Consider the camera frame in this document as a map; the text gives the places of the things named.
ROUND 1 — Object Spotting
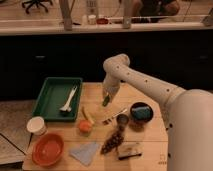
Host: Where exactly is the red bowl on counter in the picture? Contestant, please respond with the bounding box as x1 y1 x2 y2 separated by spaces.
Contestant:
96 18 109 25

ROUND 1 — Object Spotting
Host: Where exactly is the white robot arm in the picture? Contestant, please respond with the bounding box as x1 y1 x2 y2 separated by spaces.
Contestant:
103 54 213 171

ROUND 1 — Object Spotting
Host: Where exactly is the dark bowl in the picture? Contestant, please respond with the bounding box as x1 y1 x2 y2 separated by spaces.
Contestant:
130 102 153 124

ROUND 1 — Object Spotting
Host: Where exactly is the orange plastic bowl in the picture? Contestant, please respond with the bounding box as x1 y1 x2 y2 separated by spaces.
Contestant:
32 133 64 167

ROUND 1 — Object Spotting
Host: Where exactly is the white cup on counter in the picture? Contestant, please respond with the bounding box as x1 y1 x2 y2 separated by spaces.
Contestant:
88 15 96 25

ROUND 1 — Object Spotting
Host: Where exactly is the small metal cup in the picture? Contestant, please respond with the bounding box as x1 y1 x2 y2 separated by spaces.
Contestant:
116 114 129 131

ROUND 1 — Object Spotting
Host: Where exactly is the yellow banana toy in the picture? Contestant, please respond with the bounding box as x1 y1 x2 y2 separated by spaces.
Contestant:
82 107 95 125

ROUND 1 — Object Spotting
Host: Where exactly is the green pepper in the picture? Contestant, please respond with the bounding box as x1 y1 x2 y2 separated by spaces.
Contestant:
102 95 110 107

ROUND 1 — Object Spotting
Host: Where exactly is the white plastic spatula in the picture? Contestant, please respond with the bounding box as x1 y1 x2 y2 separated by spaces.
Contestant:
60 87 77 112

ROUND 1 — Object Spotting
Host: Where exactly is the green plastic tray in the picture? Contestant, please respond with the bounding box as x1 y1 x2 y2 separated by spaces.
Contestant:
32 77 83 122

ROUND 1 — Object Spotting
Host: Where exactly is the orange toy fruit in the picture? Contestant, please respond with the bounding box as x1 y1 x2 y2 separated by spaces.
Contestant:
78 120 92 133

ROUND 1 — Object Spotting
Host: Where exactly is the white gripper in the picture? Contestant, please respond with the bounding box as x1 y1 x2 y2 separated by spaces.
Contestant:
102 75 120 100

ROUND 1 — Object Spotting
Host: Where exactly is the seated person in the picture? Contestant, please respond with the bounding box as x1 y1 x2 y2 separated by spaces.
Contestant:
132 0 180 23

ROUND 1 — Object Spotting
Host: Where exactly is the black office chair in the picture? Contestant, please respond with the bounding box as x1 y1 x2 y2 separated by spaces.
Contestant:
21 0 53 14

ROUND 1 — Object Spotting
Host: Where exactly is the white paper cup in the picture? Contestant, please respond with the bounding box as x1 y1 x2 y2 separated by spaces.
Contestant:
27 116 46 135

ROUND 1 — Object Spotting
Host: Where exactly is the teal sponge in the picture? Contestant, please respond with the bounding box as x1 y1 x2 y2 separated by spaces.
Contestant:
132 107 151 120

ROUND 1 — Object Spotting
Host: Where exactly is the blue-grey cloth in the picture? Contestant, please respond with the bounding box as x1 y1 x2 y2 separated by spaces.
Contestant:
69 142 99 166

